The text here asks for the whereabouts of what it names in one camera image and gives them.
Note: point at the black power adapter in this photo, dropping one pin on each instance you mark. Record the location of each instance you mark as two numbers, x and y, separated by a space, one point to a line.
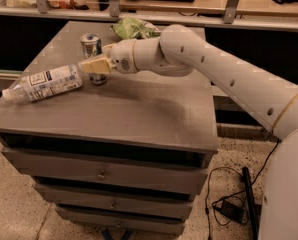
232 211

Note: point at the grey drawer cabinet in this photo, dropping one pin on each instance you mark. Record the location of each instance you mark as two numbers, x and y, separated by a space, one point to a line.
142 117

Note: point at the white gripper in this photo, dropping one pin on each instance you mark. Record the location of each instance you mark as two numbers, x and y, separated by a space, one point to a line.
122 58

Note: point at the top grey drawer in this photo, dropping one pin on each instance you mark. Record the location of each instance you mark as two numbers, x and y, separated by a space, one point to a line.
119 172

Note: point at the clear plastic water bottle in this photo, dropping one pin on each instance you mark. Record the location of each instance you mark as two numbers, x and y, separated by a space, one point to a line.
43 85

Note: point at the black floor bar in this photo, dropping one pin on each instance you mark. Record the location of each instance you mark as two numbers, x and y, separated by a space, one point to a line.
254 209

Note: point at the grey drawer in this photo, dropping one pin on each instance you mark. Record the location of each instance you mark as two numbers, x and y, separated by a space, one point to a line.
113 201
83 216
119 172

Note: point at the green chip bag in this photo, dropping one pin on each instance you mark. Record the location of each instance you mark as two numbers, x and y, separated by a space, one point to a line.
133 28

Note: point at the bottom grey drawer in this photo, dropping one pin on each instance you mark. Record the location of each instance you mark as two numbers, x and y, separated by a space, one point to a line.
83 216

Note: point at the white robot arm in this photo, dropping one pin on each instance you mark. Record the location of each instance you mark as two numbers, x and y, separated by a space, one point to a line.
271 100

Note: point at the middle grey drawer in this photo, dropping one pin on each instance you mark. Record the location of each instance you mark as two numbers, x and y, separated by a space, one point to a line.
113 201

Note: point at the metal railing frame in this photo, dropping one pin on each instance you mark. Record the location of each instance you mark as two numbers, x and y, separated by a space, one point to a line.
246 14

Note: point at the silver blue redbull can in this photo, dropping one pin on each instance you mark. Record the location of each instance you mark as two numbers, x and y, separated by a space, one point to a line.
91 46

